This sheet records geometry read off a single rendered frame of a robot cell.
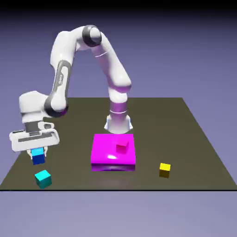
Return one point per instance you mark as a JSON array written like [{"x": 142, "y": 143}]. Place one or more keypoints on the small yellow cube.
[{"x": 164, "y": 170}]

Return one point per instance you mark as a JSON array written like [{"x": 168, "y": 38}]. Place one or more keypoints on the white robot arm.
[{"x": 63, "y": 50}]

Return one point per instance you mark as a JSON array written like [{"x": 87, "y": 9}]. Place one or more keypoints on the large magenta box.
[{"x": 113, "y": 151}]

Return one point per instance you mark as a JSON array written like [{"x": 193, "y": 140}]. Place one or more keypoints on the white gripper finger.
[
  {"x": 45, "y": 150},
  {"x": 29, "y": 153}
]

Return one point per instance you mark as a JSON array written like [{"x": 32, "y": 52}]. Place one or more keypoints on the small teal cube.
[{"x": 43, "y": 178}]

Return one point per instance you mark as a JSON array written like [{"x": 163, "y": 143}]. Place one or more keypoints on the small pink cube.
[{"x": 121, "y": 147}]

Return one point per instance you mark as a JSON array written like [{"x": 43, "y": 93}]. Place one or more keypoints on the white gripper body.
[{"x": 35, "y": 142}]

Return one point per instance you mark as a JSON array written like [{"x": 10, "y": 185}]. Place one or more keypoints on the small blue cube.
[{"x": 38, "y": 156}]

